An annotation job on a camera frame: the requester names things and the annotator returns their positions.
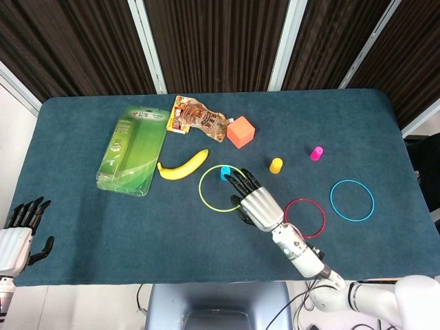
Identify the white partition post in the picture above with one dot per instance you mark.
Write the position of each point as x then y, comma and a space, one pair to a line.
364, 48
283, 48
148, 48
17, 86
421, 118

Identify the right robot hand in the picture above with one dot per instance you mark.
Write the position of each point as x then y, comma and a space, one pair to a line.
263, 209

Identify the green blister package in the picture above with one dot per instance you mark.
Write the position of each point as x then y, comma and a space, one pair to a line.
130, 151

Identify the small cyan cup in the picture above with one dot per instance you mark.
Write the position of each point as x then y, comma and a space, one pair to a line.
225, 172

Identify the black equipment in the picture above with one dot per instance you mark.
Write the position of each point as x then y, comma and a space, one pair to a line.
426, 165

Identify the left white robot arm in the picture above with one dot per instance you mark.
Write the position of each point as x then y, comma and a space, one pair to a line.
5, 292

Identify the orange snack pouch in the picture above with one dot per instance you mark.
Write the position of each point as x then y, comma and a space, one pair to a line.
203, 118

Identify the yellow toy banana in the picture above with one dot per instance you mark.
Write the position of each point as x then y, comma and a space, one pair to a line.
182, 170

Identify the small yellow cup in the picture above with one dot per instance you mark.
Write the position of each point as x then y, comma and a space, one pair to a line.
276, 166

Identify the yellow red snack packet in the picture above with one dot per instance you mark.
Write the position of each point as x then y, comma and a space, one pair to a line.
175, 123

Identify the small magenta cup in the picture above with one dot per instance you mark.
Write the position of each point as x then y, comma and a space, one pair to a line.
316, 154

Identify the brown slatted partition panel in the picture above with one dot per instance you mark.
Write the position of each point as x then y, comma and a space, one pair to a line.
68, 44
326, 41
412, 62
220, 44

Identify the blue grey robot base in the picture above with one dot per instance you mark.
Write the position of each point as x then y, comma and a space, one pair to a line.
213, 299

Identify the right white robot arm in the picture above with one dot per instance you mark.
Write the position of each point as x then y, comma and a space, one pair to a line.
306, 258

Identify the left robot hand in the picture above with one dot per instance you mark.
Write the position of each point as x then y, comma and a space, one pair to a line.
13, 251

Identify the dark teal table cloth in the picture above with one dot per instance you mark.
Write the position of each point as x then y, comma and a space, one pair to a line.
137, 233

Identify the orange foam cube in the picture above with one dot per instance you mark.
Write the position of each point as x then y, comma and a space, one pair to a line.
240, 134

